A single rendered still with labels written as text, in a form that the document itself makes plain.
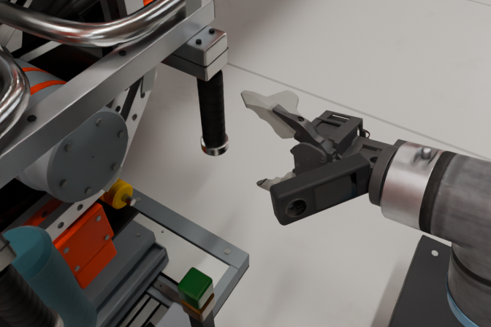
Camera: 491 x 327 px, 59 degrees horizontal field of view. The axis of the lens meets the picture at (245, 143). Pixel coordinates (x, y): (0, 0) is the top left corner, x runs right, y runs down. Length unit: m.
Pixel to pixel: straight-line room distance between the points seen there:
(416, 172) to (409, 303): 0.66
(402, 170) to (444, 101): 1.62
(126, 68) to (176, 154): 1.23
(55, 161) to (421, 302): 0.85
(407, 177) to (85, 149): 0.37
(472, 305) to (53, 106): 0.48
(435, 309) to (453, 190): 0.68
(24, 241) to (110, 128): 0.20
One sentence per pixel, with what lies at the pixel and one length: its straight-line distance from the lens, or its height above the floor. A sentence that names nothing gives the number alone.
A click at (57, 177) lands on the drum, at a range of 0.55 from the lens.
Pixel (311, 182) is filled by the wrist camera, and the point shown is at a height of 0.89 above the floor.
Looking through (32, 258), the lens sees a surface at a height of 0.74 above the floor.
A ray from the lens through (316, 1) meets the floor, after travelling 2.62.
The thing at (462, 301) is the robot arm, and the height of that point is 0.79.
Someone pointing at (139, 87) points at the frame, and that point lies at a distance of 0.83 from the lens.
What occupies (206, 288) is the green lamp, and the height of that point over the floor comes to 0.66.
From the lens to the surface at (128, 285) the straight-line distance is 1.27.
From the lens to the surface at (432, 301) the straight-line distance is 1.12.
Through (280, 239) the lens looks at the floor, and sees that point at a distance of 1.46.
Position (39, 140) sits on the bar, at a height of 0.97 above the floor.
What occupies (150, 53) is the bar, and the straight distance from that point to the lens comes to 0.51.
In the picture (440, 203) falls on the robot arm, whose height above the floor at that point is 0.91.
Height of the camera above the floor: 1.26
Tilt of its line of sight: 47 degrees down
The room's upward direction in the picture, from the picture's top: straight up
